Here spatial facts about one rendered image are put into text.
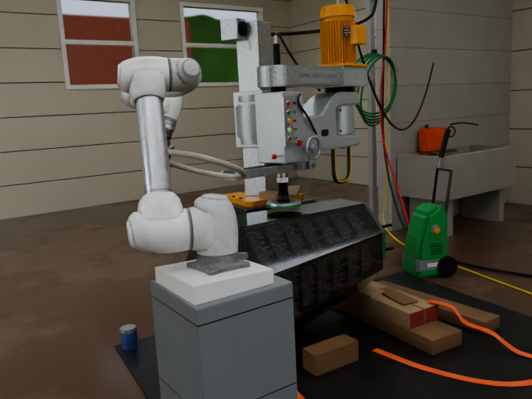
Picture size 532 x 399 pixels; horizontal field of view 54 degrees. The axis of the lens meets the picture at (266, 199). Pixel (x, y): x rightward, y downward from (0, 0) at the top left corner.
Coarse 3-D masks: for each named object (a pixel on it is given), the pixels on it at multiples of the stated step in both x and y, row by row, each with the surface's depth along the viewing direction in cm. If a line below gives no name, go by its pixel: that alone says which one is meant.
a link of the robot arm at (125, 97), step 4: (168, 92) 229; (172, 92) 227; (176, 92) 222; (180, 92) 215; (120, 96) 252; (124, 96) 250; (128, 96) 249; (168, 96) 231; (172, 96) 230; (176, 96) 228; (180, 96) 228; (124, 100) 251; (128, 100) 250; (128, 104) 252; (132, 104) 251
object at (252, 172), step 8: (248, 168) 304; (256, 168) 310; (264, 168) 299; (272, 168) 304; (280, 168) 310; (288, 168) 315; (296, 168) 320; (304, 168) 327; (248, 176) 289; (256, 176) 294; (264, 176) 300
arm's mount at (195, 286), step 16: (160, 272) 194; (176, 272) 190; (192, 272) 189; (224, 272) 187; (240, 272) 187; (256, 272) 186; (272, 272) 190; (176, 288) 184; (192, 288) 173; (208, 288) 175; (224, 288) 179; (240, 288) 183
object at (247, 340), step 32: (160, 288) 194; (256, 288) 186; (288, 288) 191; (160, 320) 198; (192, 320) 174; (224, 320) 177; (256, 320) 185; (288, 320) 193; (160, 352) 203; (192, 352) 177; (224, 352) 178; (256, 352) 186; (288, 352) 195; (160, 384) 208; (192, 384) 181; (224, 384) 180; (256, 384) 188; (288, 384) 196
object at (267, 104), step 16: (256, 96) 311; (272, 96) 303; (288, 96) 302; (256, 112) 313; (272, 112) 305; (256, 128) 315; (272, 128) 307; (272, 144) 309; (304, 144) 318; (272, 160) 311; (288, 160) 307; (304, 160) 319
